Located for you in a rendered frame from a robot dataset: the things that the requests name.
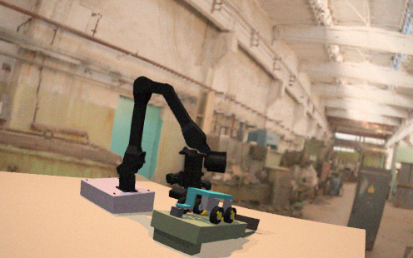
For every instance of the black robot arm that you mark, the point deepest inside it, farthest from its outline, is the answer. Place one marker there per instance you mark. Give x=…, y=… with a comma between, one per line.
x=195, y=138

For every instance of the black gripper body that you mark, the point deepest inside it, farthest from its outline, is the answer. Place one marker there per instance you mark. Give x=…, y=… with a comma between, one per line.
x=190, y=179

